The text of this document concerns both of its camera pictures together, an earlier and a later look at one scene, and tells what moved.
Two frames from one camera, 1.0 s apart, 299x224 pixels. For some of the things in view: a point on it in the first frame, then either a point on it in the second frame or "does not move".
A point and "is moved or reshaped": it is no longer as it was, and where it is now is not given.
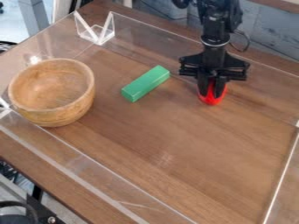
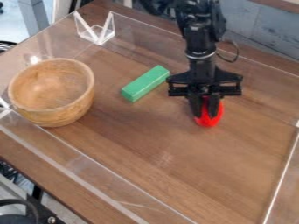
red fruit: (209, 98) is moved or reshaped
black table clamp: (44, 214) does not move
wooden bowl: (51, 91) does not move
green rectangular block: (144, 83) does not move
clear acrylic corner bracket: (93, 33) does not move
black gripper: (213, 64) -> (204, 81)
